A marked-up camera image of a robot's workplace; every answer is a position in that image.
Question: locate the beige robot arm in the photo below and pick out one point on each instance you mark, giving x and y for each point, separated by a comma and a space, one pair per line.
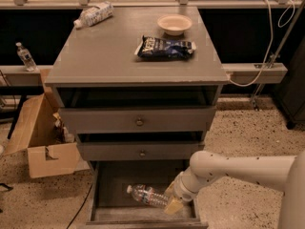
282, 173

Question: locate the grey wooden drawer cabinet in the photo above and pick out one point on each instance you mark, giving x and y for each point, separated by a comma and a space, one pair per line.
99, 70

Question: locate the open cardboard box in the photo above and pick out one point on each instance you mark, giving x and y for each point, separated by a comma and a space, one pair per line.
39, 131

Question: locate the white ceramic bowl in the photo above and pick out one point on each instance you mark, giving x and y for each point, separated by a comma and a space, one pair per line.
174, 24

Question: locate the grey middle drawer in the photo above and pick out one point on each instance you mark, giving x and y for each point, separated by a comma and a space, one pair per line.
139, 146

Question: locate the clear plastic water bottle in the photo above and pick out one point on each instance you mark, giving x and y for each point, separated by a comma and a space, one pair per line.
147, 195

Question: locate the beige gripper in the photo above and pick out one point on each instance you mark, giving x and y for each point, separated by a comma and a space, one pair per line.
183, 190

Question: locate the grey open bottom drawer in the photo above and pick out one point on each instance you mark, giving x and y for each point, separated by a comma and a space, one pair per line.
113, 207

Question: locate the small upright water bottle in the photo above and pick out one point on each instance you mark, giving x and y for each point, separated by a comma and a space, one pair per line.
25, 55

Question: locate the metal tripod stand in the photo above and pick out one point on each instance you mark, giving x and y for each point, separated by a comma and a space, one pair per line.
259, 88

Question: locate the blue chip bag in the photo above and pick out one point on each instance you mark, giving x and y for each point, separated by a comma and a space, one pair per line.
152, 47

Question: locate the grey top drawer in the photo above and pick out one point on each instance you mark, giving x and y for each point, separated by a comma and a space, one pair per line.
101, 121

